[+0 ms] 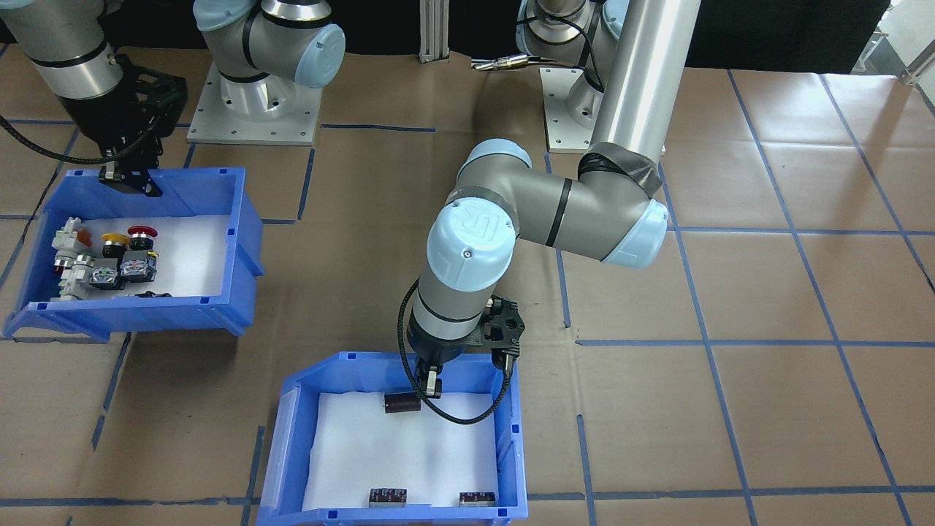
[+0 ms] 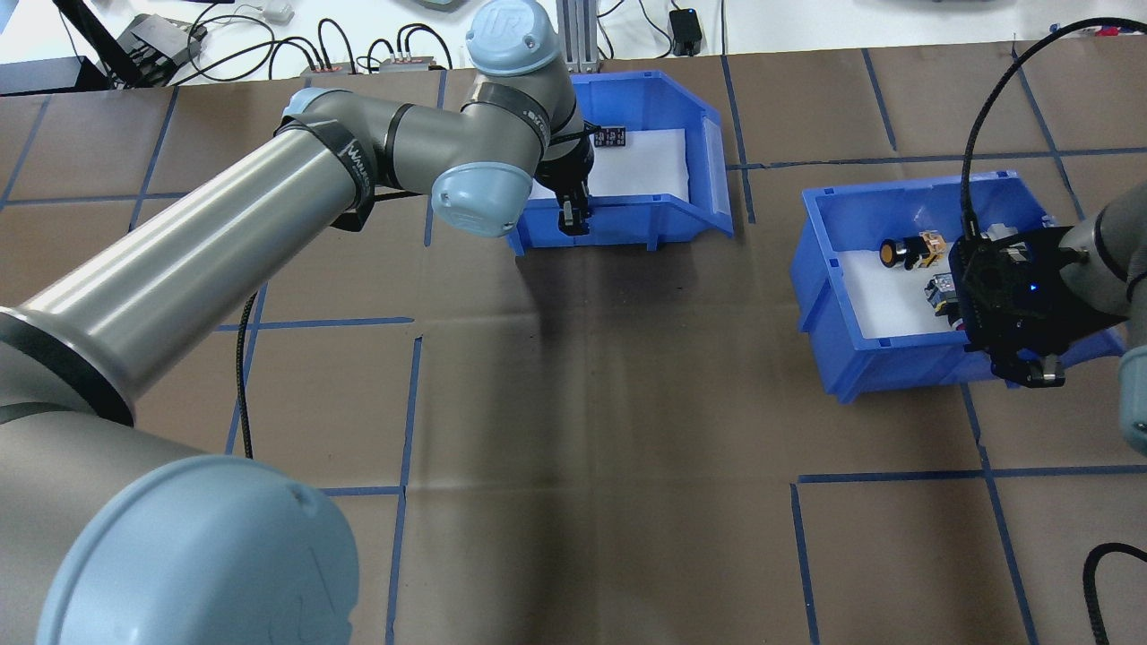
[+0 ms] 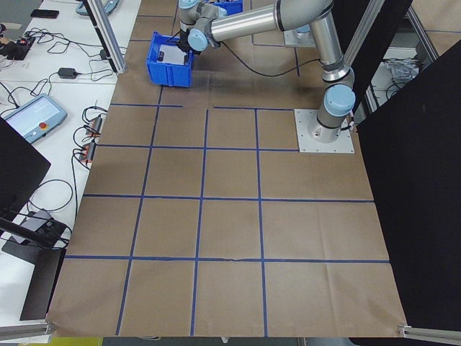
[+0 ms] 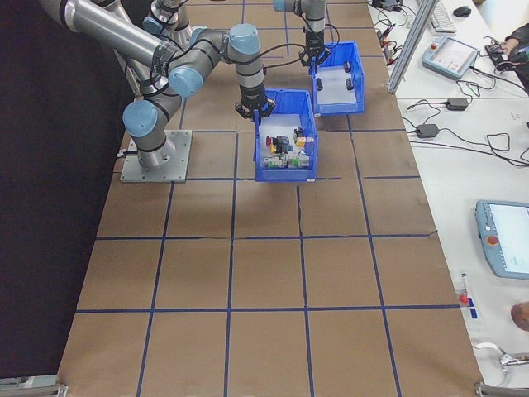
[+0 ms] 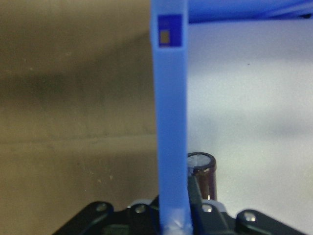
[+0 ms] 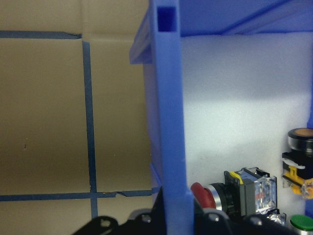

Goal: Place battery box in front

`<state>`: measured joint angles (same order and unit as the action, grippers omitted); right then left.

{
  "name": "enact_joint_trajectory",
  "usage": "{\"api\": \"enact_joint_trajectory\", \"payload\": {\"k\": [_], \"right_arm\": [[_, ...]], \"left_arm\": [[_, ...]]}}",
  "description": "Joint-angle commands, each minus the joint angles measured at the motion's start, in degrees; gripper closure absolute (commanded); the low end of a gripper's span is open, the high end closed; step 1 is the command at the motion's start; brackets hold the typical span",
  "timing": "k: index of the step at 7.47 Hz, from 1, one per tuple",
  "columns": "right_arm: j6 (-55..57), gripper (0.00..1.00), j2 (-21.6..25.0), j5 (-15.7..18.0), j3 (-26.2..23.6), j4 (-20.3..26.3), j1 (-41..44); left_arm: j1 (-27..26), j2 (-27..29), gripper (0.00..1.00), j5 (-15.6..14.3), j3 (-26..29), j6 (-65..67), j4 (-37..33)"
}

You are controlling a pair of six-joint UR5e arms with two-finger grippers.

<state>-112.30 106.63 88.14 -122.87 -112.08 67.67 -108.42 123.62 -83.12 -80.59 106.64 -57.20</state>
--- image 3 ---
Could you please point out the blue plastic battery bin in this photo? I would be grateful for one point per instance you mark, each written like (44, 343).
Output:
(169, 75)

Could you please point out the blue plastic push-button bin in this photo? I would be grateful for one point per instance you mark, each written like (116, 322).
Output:
(230, 5)

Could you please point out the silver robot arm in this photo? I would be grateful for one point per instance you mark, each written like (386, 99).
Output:
(252, 19)

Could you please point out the black cylindrical battery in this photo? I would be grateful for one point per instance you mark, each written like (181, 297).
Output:
(161, 55)

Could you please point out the black power adapter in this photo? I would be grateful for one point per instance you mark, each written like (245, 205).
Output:
(103, 54)
(67, 73)

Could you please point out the light blue teach pendant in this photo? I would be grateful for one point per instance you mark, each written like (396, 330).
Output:
(32, 115)
(84, 7)

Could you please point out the orange black USB adapter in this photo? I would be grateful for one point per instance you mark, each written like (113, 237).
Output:
(86, 151)
(94, 124)

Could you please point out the black smartphone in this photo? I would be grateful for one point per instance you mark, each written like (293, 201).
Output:
(45, 13)

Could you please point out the black device with red part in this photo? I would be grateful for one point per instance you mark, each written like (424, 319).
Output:
(16, 50)

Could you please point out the black monitor panel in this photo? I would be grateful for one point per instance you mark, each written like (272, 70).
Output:
(18, 169)

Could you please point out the crumpled grey sheet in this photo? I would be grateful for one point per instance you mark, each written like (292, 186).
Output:
(399, 68)

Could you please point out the grey hub device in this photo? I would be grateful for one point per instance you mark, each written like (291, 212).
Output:
(37, 220)

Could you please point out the black monitor stand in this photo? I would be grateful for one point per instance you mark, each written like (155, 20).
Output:
(32, 281)

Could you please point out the aluminium extrusion bar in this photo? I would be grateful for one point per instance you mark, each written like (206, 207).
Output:
(428, 331)
(25, 328)

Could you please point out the aluminium extrusion post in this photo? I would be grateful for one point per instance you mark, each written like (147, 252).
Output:
(109, 39)

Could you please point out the white square base plate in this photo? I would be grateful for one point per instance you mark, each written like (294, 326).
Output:
(340, 144)
(287, 41)

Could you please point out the metal V-shaped frame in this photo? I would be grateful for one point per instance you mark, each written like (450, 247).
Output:
(362, 34)

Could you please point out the black frame cover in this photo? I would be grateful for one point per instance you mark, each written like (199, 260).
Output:
(414, 180)

